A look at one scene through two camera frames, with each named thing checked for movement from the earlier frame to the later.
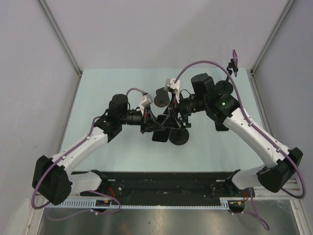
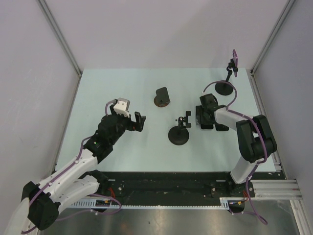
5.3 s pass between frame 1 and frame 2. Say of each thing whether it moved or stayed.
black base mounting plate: stayed
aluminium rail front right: stayed
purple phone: stayed
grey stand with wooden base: stayed
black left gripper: moved
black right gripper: moved
